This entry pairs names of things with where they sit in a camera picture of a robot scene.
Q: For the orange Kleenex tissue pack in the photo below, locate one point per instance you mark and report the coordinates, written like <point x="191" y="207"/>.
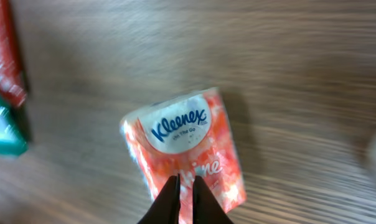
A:
<point x="186" y="136"/>

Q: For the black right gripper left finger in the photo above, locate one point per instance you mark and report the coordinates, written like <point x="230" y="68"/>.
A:
<point x="165" y="208"/>

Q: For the red Nescafe sachet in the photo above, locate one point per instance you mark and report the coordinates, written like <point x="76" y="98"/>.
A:
<point x="12" y="87"/>

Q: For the green 3M gloves package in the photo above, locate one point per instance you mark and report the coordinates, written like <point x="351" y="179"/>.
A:
<point x="11" y="141"/>

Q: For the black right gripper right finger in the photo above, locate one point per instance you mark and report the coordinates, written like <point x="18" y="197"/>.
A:
<point x="206" y="209"/>

